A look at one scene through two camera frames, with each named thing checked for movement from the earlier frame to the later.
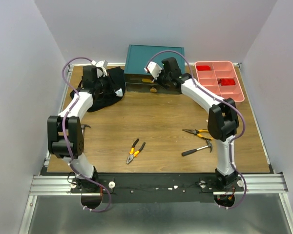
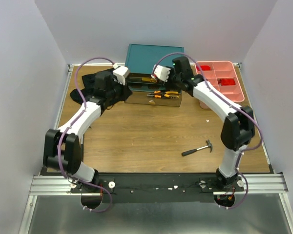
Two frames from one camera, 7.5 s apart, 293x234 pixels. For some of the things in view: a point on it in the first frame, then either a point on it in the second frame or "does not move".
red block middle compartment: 225,82 does not move
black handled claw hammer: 188,151 does not move
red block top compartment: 203,68 does not move
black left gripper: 111,84 -> 126,92
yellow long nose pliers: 197,131 -> 167,92
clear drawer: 139,88 -> 140,97
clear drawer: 139,78 does not move
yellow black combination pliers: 132,153 -> 163,95
